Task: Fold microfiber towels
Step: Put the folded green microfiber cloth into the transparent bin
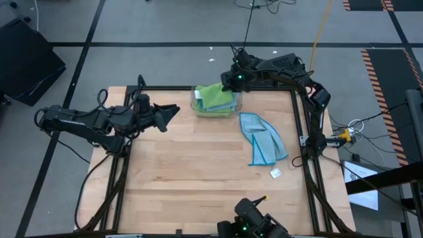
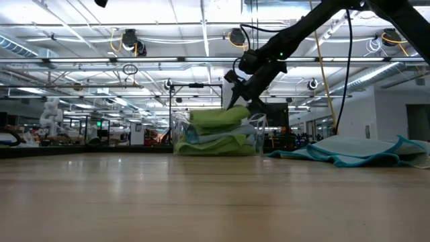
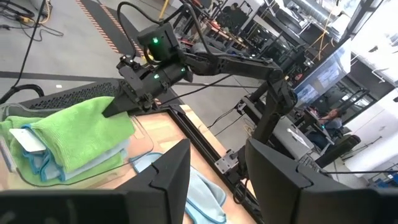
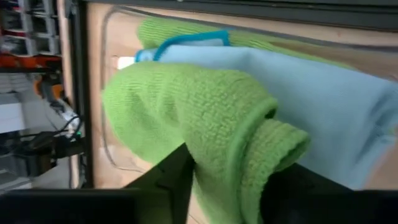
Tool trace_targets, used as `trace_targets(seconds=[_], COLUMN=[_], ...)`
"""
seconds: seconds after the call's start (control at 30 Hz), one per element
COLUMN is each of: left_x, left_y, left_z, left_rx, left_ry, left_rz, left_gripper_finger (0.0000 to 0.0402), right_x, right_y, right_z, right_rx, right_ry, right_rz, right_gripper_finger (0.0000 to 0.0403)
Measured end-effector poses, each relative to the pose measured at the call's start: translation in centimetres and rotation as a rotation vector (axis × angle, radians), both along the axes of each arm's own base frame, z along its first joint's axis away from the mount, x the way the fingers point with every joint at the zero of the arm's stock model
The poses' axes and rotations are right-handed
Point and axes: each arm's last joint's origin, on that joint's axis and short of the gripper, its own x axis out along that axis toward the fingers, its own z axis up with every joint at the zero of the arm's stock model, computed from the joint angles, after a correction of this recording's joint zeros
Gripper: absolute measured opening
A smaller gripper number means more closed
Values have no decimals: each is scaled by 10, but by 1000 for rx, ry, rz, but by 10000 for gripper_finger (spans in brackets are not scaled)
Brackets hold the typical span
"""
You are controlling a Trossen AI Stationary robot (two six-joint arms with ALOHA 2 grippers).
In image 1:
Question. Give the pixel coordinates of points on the yellow connector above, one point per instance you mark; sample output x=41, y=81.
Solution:
x=345, y=134

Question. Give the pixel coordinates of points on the clear plastic bin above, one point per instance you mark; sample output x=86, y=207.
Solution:
x=239, y=105

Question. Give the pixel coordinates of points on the large black box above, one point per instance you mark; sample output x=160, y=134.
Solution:
x=26, y=66

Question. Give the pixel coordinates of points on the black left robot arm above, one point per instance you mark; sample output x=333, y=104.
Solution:
x=92, y=124

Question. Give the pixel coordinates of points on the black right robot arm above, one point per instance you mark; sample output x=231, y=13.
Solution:
x=310, y=96

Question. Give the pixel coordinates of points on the grey post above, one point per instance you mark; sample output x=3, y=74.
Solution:
x=414, y=125

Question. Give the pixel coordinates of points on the white printed sheet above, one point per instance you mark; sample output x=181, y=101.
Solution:
x=360, y=195

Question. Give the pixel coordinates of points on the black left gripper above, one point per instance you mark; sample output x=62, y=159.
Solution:
x=147, y=112

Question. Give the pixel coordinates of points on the black metal stand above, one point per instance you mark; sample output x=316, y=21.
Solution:
x=380, y=178

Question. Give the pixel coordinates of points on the black mat striped edges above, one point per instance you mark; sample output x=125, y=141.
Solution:
x=367, y=4
x=390, y=76

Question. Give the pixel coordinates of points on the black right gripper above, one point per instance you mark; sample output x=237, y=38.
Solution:
x=243, y=74

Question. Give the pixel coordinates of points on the green microfiber towel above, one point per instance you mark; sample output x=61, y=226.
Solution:
x=215, y=96
x=211, y=113

